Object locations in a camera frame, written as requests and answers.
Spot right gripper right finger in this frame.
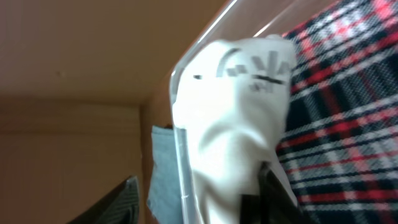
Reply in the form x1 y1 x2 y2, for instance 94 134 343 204
239 162 311 224

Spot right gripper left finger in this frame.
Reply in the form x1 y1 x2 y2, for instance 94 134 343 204
68 176 140 224

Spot plaid flannel cloth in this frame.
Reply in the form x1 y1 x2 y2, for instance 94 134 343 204
277 0 397 224

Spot white t-shirt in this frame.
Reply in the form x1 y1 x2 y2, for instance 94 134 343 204
172 35 297 223

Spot clear plastic storage container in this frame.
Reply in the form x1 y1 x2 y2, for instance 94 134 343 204
169 0 332 223

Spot folded blue denim jeans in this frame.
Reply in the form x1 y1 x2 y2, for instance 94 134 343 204
147 126 183 224

